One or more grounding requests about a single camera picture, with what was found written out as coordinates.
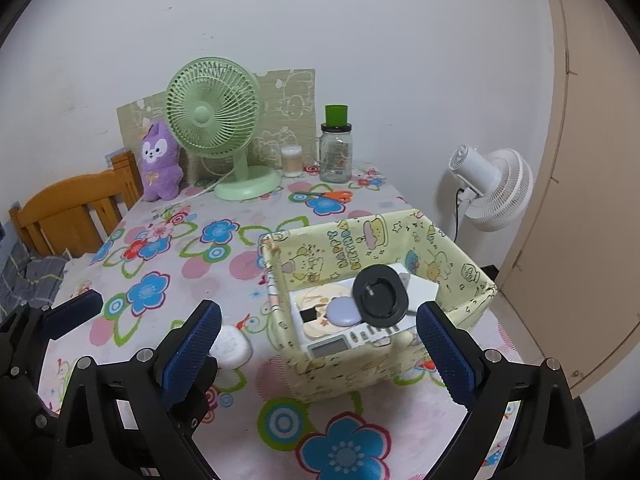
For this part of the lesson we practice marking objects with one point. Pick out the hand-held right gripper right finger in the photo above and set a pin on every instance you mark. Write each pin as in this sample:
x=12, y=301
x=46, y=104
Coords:
x=450, y=355

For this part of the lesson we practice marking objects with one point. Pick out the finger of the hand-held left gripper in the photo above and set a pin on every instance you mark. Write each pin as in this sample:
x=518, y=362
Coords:
x=75, y=310

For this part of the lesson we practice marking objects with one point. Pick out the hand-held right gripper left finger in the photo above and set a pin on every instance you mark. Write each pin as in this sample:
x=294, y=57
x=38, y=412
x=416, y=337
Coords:
x=192, y=355

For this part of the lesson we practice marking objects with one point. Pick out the white earbud case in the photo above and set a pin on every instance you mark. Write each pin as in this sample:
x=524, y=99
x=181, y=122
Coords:
x=231, y=347

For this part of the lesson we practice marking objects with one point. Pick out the white charger block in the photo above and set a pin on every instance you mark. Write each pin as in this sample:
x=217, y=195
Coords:
x=417, y=287

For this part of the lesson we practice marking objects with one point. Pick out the yellow printed storage box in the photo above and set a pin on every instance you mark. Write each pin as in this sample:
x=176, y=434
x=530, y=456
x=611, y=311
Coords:
x=330, y=375

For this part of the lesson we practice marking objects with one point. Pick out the grey plaid cloth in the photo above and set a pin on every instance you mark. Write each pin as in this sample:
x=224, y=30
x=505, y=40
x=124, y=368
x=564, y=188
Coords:
x=30, y=275

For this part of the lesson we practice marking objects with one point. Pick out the black round lid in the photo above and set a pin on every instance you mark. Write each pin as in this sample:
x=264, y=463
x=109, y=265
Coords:
x=382, y=292

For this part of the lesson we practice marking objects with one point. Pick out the wooden chair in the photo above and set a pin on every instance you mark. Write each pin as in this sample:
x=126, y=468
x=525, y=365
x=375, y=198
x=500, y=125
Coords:
x=65, y=210

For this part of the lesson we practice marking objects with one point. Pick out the white remote control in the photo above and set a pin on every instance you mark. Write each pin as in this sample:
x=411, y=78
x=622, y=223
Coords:
x=350, y=342

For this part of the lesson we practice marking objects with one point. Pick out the floral tablecloth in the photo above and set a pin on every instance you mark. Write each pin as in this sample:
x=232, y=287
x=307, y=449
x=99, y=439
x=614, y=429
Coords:
x=165, y=240

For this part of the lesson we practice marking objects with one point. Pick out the purple round case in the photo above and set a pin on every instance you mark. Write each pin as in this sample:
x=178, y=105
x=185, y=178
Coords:
x=342, y=312

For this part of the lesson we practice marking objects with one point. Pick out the small black object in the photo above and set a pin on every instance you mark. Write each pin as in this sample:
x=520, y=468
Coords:
x=311, y=314

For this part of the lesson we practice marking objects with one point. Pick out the beige round puff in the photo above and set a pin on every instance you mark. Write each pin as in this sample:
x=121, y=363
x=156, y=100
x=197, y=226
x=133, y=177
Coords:
x=320, y=294
x=316, y=329

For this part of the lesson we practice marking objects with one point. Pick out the purple plush toy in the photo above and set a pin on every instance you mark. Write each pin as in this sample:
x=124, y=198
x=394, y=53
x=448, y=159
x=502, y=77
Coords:
x=159, y=170

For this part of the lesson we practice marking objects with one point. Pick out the white standing fan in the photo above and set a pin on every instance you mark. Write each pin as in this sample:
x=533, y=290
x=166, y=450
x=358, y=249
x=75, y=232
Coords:
x=495, y=190

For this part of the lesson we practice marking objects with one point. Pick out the orange scissors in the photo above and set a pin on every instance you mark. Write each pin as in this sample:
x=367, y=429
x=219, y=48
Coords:
x=335, y=196

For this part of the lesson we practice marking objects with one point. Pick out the cotton swab container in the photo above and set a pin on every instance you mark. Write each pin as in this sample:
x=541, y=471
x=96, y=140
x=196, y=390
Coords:
x=292, y=162

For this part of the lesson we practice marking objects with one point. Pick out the glass jar with green lid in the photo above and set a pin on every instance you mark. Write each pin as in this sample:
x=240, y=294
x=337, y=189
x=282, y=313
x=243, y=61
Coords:
x=335, y=155

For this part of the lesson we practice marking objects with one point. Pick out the green desk fan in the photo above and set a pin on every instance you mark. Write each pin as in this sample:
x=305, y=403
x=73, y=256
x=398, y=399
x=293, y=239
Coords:
x=212, y=115

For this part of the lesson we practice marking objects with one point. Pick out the beige door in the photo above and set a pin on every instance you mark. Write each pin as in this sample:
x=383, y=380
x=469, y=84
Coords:
x=595, y=160

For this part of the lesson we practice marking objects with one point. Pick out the patterned cardboard panel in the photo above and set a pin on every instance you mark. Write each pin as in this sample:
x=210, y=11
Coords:
x=290, y=95

